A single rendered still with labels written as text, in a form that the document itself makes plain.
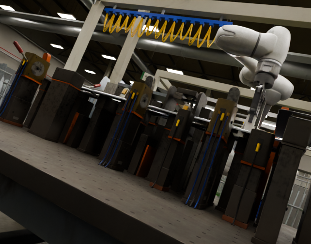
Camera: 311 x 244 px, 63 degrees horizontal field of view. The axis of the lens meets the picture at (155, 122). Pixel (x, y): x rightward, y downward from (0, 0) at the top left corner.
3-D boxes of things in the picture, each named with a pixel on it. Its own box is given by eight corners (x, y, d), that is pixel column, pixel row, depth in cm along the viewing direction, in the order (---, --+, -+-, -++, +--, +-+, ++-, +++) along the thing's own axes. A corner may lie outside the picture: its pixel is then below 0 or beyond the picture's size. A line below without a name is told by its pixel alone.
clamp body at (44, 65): (-14, 116, 121) (19, 48, 126) (12, 124, 133) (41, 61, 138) (-3, 121, 117) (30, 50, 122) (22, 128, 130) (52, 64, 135)
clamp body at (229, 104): (176, 202, 75) (214, 93, 80) (187, 202, 85) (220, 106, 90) (196, 211, 72) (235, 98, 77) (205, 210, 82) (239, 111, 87)
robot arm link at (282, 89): (213, 163, 193) (241, 176, 190) (210, 174, 179) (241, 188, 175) (263, 67, 163) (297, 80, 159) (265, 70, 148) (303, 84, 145)
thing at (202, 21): (94, 29, 490) (106, 2, 498) (96, 31, 497) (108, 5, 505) (223, 50, 387) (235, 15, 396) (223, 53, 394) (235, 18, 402)
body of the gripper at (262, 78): (256, 79, 108) (249, 99, 107) (255, 70, 101) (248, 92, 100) (274, 83, 105) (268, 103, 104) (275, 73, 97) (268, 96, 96)
